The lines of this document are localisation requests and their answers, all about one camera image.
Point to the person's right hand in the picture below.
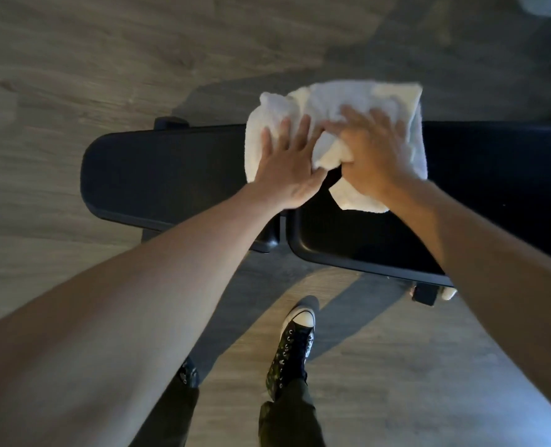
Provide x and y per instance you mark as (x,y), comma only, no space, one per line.
(378,158)

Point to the person's left hand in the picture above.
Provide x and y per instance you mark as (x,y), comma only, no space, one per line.
(285,176)

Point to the person's left little finger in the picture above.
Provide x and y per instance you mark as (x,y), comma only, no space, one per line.
(266,143)

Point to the person's left thumb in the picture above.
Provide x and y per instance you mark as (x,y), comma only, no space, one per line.
(313,183)

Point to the person's left middle finger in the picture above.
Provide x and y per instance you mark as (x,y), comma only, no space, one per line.
(302,131)

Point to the person's right fingers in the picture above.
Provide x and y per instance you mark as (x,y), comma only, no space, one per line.
(364,123)

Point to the white terry towel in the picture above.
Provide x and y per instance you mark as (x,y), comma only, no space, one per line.
(322,100)

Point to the person's left forearm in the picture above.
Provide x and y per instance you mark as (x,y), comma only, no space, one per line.
(140,297)

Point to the person's right forearm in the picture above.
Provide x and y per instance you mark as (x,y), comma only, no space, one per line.
(499,274)

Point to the black bench seat pad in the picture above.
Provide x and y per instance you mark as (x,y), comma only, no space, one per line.
(163,174)

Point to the black bench back pad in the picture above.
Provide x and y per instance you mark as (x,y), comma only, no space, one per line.
(494,181)

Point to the black canvas right sneaker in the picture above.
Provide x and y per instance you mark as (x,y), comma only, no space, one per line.
(288,351)

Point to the black canvas sneaker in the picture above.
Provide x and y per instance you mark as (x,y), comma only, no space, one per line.
(288,351)
(189,373)

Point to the white bench end cap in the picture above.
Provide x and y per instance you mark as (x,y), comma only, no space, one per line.
(448,293)

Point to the black canvas left sneaker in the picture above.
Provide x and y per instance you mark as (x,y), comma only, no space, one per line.
(189,373)

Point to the dark green right trouser leg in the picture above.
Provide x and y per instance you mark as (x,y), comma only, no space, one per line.
(290,421)

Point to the black bench frame foot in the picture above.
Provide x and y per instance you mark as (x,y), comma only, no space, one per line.
(425,294)
(169,122)

